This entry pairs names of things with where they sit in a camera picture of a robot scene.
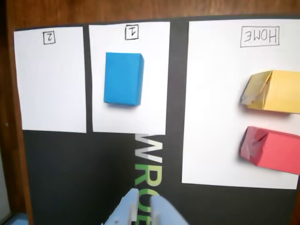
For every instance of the pink paper box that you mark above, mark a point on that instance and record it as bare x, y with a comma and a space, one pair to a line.
274, 150

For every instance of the blue paper box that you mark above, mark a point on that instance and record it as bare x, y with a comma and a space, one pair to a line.
122, 77

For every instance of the white sheet marked HOME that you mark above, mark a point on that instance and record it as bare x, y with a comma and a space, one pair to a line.
211, 93

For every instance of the white sheet marked 1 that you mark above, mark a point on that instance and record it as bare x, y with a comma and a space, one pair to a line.
154, 70

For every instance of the dark grey mat board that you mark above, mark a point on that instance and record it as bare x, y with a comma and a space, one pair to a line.
70, 175

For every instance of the yellow paper box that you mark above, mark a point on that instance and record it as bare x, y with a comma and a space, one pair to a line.
276, 91

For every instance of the white sheet marked 2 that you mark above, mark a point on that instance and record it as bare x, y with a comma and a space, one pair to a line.
51, 82

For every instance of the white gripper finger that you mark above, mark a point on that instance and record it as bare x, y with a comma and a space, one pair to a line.
164, 213
124, 211

